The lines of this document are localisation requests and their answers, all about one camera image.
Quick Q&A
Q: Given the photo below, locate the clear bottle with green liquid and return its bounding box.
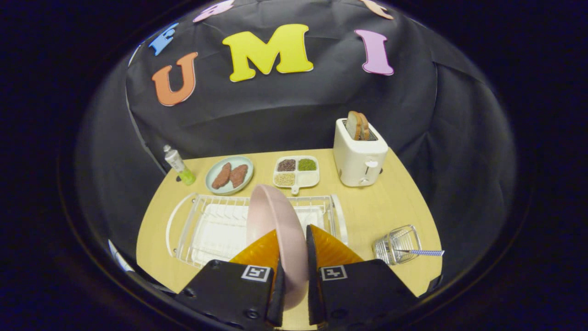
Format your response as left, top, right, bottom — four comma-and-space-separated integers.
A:
163, 145, 197, 186

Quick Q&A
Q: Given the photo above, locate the white toaster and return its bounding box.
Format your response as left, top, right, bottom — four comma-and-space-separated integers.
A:
333, 118, 389, 188

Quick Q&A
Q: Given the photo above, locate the spoon with blue checked handle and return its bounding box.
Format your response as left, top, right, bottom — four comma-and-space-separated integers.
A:
393, 249, 445, 257

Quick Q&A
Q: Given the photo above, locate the white wire dish rack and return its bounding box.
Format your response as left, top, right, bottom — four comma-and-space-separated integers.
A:
165, 193, 349, 269

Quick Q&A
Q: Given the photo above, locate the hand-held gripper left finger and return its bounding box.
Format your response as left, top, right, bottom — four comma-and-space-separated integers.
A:
174, 228, 286, 329

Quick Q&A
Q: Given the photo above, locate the metal wire basket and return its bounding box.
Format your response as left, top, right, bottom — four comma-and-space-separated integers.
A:
372, 224, 422, 266

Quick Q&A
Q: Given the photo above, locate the white divided grain tray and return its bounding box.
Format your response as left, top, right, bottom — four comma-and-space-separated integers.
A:
272, 155, 320, 195

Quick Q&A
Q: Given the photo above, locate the brown meat piece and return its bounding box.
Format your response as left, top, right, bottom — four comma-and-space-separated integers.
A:
211, 162, 232, 190
229, 164, 249, 188

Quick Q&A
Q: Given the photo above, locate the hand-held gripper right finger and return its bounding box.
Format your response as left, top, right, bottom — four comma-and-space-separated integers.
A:
305, 224, 419, 328

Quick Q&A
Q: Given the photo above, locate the light green oval plate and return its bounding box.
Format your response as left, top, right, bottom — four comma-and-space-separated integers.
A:
205, 155, 254, 196

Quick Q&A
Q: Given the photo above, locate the brown bread slice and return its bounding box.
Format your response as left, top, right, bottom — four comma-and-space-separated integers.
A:
345, 111, 371, 141

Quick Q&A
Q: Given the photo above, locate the pink plate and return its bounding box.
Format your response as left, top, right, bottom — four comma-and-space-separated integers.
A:
246, 184, 309, 311

